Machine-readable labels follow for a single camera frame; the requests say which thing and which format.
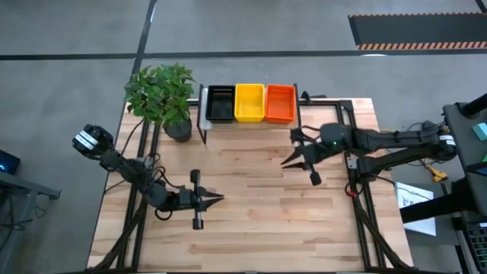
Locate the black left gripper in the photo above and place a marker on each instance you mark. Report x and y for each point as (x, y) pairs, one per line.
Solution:
(182, 199)

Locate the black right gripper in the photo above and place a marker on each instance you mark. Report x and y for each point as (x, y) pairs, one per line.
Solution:
(314, 150)

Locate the orange plastic slotted basket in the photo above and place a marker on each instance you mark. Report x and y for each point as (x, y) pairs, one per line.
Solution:
(280, 104)

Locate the yellow plastic slotted basket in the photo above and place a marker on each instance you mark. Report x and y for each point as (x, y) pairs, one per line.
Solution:
(249, 104)

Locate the black plastic slotted basket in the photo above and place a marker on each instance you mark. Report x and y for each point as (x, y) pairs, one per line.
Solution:
(220, 108)

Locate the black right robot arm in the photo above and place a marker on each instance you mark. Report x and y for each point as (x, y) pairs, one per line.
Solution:
(380, 139)

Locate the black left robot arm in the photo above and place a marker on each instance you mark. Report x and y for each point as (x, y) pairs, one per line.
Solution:
(129, 171)

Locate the green potted plant black pot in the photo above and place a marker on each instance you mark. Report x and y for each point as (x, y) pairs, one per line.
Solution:
(160, 95)

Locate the white paper sheet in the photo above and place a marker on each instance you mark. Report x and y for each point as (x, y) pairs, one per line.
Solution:
(412, 194)

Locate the black power adapter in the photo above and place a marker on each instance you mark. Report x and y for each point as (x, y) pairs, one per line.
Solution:
(431, 125)

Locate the black cart leg beam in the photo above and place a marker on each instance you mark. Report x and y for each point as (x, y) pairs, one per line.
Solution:
(437, 205)

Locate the grey equipment cart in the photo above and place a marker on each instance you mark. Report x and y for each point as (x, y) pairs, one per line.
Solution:
(462, 144)

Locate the black hazard-striped floor mat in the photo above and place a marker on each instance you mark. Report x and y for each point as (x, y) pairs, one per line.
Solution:
(418, 28)

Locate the grey metal desk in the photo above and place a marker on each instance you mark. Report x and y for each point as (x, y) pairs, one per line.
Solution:
(23, 182)

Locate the teal box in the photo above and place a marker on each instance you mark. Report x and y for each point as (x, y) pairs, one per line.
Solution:
(481, 131)

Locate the backlit keyboard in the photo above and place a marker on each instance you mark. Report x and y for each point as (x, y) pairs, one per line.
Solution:
(480, 243)

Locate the black device with blue light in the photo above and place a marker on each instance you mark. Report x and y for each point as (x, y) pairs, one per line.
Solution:
(9, 161)

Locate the grey metal bracket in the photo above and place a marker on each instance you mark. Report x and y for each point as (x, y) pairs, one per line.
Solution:
(352, 163)

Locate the black aluminium extrusion frame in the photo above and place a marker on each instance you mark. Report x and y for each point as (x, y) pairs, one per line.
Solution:
(323, 102)

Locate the wooden shelf with black frame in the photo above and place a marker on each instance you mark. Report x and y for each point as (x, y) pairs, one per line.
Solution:
(202, 114)

